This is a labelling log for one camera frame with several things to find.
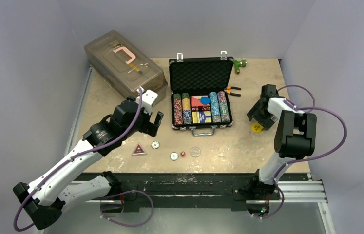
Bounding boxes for pink c-clamp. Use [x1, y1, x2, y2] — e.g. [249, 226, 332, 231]
[113, 46, 136, 65]

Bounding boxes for yellow blue chip row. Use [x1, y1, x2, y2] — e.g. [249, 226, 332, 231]
[181, 93, 192, 124]

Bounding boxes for yellow big blind button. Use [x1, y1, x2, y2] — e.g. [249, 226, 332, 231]
[251, 122, 263, 133]

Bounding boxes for green toy tool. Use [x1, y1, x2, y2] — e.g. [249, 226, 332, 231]
[234, 59, 247, 75]

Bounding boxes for white dealer chip left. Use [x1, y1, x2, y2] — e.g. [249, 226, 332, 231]
[151, 141, 160, 149]

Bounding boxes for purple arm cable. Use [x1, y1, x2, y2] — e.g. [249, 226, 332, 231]
[251, 84, 348, 220]
[13, 87, 144, 232]

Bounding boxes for red card deck box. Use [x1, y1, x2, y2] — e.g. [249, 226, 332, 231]
[190, 95, 209, 107]

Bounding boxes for red white chip row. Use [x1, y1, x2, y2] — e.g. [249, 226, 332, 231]
[173, 94, 183, 125]

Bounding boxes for purple green chip row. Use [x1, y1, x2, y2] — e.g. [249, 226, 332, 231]
[217, 91, 230, 123]

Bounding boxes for translucent brown plastic box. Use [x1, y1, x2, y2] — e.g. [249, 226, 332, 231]
[84, 30, 168, 104]

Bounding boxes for light blue chip row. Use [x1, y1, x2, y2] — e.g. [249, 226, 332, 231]
[209, 92, 221, 123]

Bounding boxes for black poker set case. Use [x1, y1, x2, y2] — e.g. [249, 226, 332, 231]
[168, 51, 234, 137]

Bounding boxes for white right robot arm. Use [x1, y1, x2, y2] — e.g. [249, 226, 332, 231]
[245, 84, 317, 198]

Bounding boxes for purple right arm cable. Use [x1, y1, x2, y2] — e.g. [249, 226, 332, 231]
[251, 84, 348, 220]

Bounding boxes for orange handled pliers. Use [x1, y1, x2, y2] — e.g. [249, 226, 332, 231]
[224, 86, 242, 98]

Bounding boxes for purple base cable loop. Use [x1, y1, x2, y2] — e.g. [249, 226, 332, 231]
[99, 189, 155, 227]

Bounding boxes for blue yellow card deck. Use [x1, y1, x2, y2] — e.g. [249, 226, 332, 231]
[192, 111, 212, 124]

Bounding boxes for white dealer chip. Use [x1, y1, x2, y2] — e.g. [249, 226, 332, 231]
[170, 152, 179, 161]
[151, 141, 160, 149]

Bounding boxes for blue round button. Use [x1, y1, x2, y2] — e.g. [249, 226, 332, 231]
[200, 96, 211, 106]

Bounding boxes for red triangle all-in marker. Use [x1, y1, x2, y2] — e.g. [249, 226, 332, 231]
[132, 143, 148, 156]

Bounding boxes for white dealer chip right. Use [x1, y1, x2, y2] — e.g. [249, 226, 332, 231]
[170, 152, 179, 161]

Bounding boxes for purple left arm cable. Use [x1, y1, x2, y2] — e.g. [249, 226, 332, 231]
[13, 87, 144, 232]

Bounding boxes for clear round button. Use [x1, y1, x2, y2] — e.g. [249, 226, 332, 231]
[190, 146, 201, 157]

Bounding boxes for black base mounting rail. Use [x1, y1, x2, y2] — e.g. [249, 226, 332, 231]
[102, 172, 327, 213]

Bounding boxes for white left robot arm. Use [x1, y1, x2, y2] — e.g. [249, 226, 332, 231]
[13, 88, 163, 230]

